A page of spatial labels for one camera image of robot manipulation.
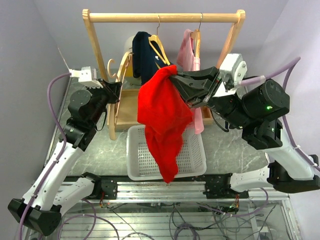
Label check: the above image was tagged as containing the wooden clothes rack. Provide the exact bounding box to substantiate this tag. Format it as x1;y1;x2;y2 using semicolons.
82;9;246;132

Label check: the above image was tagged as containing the floor cable bundle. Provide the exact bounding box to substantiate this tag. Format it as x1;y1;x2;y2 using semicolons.
57;199;276;240

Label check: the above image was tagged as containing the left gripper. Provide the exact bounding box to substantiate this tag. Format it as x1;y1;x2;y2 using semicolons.
85;78;122;126

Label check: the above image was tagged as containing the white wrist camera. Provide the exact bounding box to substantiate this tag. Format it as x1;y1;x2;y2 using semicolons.
69;66;103;89
214;53;248;98

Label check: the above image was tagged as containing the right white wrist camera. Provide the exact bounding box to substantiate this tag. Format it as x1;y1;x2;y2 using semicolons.
214;53;248;98

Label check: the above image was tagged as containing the yellow wooden hanger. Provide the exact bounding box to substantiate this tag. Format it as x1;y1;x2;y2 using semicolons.
148;15;171;66

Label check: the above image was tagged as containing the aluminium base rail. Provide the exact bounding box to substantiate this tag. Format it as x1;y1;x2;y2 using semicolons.
47;181;291;203

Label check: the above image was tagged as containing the white orange yellow drawer unit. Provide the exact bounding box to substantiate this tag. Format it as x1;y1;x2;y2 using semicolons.
123;35;141;86

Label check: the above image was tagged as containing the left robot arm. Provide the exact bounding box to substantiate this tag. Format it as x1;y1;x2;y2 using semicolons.
8;79;122;237

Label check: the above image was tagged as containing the light wooden hanger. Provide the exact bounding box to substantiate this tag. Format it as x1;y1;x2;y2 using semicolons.
106;51;133;141

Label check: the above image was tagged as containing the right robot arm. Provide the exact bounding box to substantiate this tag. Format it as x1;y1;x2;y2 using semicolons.
170;67;320;198

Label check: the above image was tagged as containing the pink t shirt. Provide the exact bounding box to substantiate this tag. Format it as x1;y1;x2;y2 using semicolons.
176;28;205;135

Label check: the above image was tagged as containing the red t shirt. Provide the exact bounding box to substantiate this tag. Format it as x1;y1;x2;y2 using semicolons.
137;65;193;183

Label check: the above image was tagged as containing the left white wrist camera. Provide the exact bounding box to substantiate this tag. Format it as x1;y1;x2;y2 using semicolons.
69;66;103;89

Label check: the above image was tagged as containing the wooden hanger with pink shirt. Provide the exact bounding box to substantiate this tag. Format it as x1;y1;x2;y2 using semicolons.
190;13;203;58

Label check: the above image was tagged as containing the white plastic basket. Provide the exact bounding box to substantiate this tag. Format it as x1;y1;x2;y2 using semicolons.
126;125;207;181

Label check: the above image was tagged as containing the navy blue t shirt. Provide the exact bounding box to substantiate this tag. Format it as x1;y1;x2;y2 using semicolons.
132;31;168;85

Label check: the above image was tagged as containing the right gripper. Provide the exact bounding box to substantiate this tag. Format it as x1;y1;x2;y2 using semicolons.
166;66;255;130

